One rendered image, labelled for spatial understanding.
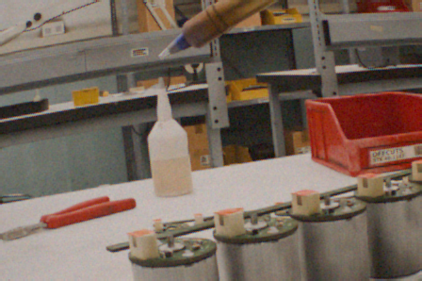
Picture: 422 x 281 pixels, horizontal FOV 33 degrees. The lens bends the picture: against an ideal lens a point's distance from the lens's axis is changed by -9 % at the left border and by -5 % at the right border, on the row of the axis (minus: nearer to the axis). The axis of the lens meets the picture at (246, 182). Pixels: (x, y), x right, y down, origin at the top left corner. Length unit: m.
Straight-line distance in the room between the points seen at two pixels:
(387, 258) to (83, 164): 4.49
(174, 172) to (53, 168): 4.08
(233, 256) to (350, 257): 0.04
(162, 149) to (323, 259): 0.41
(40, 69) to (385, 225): 2.33
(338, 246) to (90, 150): 4.50
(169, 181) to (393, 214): 0.40
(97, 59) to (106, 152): 2.21
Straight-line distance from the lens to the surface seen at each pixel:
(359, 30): 2.87
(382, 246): 0.25
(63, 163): 4.70
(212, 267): 0.20
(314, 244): 0.23
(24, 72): 2.54
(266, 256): 0.21
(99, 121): 2.63
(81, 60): 2.55
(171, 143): 0.62
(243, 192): 0.61
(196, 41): 0.19
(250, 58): 4.93
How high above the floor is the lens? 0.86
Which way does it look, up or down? 10 degrees down
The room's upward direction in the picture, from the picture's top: 6 degrees counter-clockwise
